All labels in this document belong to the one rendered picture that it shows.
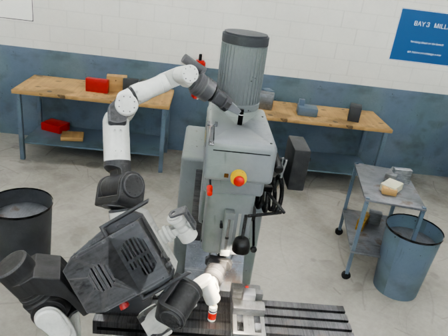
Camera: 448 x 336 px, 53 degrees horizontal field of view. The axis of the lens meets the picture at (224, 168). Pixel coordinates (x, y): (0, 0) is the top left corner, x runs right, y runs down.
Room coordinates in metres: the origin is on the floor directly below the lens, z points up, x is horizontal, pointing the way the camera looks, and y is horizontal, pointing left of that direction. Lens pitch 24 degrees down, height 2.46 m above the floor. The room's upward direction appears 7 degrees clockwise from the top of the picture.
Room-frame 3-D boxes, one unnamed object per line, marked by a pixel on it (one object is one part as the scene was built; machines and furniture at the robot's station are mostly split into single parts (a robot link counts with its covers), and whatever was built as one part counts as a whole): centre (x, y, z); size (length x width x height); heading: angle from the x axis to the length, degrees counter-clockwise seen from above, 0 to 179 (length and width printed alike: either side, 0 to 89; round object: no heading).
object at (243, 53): (1.97, -0.02, 2.05); 0.20 x 0.20 x 0.32
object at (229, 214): (1.61, -0.05, 1.45); 0.04 x 0.04 x 0.21; 4
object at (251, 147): (1.73, -0.04, 1.81); 0.47 x 0.26 x 0.16; 4
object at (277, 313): (1.72, -0.10, 0.88); 1.24 x 0.23 x 0.08; 94
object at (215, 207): (1.72, -0.04, 1.47); 0.21 x 0.19 x 0.32; 94
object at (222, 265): (1.63, -0.02, 1.24); 0.13 x 0.12 x 0.10; 80
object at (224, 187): (1.76, -0.04, 1.68); 0.34 x 0.24 x 0.10; 4
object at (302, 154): (2.04, -0.35, 1.62); 0.20 x 0.09 x 0.21; 4
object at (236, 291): (1.70, -0.20, 0.97); 0.35 x 0.15 x 0.11; 3
